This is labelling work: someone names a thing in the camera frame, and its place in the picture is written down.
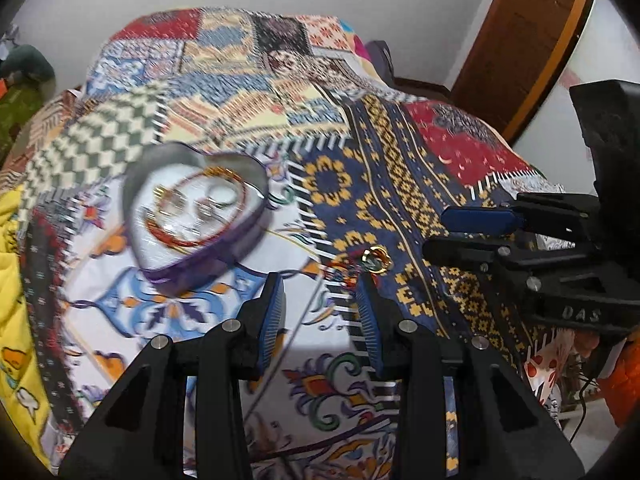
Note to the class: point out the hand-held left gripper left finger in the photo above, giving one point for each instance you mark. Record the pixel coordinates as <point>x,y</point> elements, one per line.
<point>272,320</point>

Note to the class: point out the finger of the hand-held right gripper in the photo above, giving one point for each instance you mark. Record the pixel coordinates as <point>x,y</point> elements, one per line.
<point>480,220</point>
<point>470,252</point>

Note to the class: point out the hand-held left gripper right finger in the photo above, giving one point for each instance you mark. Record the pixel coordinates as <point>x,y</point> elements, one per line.
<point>367,320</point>

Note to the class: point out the purple heart-shaped tin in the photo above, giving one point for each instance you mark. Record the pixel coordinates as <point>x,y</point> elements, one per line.
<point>210,265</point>

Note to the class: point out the person's right hand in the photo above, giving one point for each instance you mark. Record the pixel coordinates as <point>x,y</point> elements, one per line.
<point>586,346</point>

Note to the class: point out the colourful patchwork blanket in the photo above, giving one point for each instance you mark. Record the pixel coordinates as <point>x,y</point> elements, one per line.
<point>425,170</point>

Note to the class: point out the white floral bedsheet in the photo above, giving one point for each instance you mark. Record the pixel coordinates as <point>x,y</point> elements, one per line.
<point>545,375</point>

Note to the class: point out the white wardrobe panel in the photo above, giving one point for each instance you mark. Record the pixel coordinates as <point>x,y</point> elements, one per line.
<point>605,35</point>

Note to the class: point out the dark bag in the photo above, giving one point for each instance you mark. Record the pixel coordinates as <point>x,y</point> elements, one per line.
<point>382,62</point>

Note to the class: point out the wooden door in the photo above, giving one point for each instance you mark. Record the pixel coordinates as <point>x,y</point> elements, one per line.
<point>515,35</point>

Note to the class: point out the yellow blanket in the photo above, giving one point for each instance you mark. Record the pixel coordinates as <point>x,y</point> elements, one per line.
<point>20,360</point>

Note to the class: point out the green patterned cloth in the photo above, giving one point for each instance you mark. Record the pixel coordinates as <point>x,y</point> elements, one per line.
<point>15,120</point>

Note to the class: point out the grey jacket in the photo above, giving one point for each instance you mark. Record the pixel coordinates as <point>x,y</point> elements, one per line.
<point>30,62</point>

